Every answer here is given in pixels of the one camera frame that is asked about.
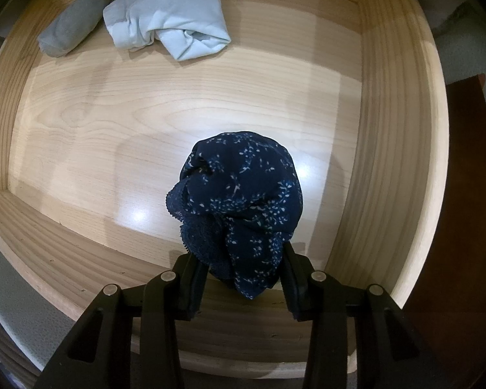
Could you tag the navy floral print underwear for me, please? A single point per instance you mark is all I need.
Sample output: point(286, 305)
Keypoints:
point(243, 178)

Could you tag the grey wooden drawer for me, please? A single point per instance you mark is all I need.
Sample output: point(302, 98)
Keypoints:
point(105, 129)

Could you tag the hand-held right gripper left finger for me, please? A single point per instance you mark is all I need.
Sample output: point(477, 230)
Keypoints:
point(190, 287)

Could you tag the light blue underwear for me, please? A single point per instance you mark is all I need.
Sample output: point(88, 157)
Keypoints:
point(166, 8)

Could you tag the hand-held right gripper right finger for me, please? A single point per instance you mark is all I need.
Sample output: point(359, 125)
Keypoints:
point(295, 287)

